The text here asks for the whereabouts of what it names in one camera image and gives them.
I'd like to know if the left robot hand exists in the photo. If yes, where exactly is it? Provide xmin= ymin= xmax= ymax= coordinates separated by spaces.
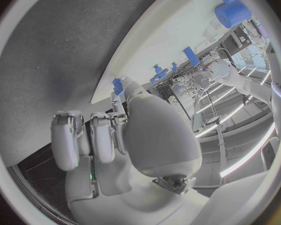
xmin=174 ymin=72 xmax=213 ymax=99

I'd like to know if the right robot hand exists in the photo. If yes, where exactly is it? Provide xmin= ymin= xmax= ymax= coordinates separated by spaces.
xmin=49 ymin=76 xmax=213 ymax=225

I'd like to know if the blue block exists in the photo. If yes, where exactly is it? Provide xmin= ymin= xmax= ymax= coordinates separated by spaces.
xmin=111 ymin=77 xmax=126 ymax=96

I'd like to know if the white task board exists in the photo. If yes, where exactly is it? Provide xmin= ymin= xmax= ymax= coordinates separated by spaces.
xmin=90 ymin=0 xmax=258 ymax=104

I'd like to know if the long blue cylinder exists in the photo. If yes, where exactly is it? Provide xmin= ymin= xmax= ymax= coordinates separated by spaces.
xmin=182 ymin=46 xmax=201 ymax=68

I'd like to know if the blue gear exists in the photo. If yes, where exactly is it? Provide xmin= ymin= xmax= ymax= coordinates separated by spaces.
xmin=150 ymin=64 xmax=169 ymax=85

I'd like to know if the large blue cylinder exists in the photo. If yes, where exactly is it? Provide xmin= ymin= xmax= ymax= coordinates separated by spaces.
xmin=214 ymin=0 xmax=253 ymax=29

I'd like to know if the white cable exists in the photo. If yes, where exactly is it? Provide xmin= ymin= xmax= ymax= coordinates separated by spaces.
xmin=212 ymin=47 xmax=235 ymax=66

